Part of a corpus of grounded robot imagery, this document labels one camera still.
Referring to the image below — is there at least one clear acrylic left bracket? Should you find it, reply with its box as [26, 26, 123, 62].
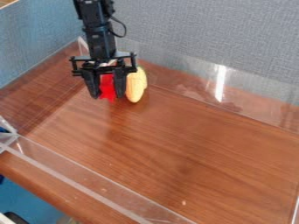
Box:
[0, 116, 20, 154]

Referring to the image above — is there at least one clear acrylic back wall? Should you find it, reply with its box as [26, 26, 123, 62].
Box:
[76, 34, 299, 136]

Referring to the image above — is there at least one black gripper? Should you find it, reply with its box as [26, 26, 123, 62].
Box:
[70, 52, 137, 99]

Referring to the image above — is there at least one black object bottom left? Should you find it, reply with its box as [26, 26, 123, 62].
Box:
[4, 212, 30, 224]

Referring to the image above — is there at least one clear acrylic front wall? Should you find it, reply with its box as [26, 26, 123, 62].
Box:
[6, 136, 197, 224]

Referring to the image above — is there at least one black cable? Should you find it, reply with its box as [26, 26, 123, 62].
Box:
[109, 16, 129, 39]

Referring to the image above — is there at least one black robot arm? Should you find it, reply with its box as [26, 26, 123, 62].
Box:
[70, 0, 138, 99]

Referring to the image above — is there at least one clear acrylic wall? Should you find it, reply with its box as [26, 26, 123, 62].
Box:
[76, 34, 299, 136]
[6, 136, 197, 224]

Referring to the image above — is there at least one yellow green toy corn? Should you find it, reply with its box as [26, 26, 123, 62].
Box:
[126, 67, 147, 103]

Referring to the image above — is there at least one red plastic block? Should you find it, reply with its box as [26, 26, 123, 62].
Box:
[99, 73, 118, 102]

